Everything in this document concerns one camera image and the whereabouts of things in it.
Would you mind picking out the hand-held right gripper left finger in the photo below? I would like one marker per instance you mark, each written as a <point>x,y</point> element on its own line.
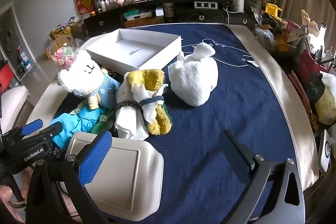
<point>95,158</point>

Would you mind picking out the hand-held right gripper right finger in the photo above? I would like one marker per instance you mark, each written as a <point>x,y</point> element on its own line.
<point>233,159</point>

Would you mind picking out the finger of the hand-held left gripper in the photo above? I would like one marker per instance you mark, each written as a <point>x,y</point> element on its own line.
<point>32,126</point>
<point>50,130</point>

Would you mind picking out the turquoise cloth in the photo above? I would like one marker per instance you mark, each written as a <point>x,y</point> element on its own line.
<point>76,121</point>

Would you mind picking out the white waffle cloth bead band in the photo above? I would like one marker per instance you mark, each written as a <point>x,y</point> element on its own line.
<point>128,121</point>

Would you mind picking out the sheep doll blue overalls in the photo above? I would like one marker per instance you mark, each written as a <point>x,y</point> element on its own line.
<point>81,71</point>

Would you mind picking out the white fluffy towel bundle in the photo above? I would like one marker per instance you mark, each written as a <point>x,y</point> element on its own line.
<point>193,79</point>

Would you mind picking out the white cardboard box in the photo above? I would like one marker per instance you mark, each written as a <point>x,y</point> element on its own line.
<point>123,47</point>

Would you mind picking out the person's left hand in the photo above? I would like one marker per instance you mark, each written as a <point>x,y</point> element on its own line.
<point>6,195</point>

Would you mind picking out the beige box lid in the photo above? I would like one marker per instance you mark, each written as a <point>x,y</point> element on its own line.
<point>128,176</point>

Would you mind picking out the navy printed blanket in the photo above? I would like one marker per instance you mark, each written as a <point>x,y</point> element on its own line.
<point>210,119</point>

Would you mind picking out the red chair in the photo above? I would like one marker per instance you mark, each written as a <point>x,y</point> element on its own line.
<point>6,74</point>

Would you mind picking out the glass dome with flowers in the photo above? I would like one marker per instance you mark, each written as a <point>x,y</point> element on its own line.
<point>61,53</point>

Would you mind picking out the yellow plastic crates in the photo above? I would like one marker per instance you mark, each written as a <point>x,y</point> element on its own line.
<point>61,33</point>

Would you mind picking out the clear bag of clutter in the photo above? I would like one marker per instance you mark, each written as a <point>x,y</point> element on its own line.
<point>278,37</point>

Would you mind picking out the red flower gift box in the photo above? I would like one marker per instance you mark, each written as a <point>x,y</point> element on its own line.
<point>85,3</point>

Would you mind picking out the wooden box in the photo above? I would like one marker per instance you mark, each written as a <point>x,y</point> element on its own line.
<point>140,22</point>

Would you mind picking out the teal flat box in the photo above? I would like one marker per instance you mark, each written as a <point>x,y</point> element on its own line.
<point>136,14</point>

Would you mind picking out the black tv cabinet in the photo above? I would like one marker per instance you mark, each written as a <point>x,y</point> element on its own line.
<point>189,15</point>

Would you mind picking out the yellow toy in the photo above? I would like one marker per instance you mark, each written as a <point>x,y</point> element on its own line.
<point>273,9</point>

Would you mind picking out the white router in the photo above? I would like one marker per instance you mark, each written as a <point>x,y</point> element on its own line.
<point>238,1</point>

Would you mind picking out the small white box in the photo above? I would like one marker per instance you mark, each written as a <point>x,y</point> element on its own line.
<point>159,12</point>

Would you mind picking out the dark jar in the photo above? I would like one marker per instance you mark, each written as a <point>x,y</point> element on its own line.
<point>168,12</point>

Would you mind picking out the white wall outlet strip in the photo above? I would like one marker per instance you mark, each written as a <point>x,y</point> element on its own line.
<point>205,4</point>

